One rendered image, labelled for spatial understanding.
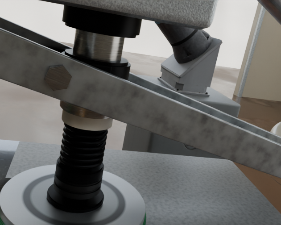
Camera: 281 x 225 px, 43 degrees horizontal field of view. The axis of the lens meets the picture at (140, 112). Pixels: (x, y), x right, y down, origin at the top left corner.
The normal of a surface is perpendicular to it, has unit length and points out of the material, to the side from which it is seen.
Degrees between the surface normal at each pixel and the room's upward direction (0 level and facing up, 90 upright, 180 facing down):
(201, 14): 90
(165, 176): 0
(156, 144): 90
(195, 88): 90
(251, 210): 0
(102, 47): 90
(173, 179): 0
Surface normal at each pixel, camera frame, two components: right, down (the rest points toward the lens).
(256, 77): 0.26, 0.33
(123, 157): 0.18, -0.94
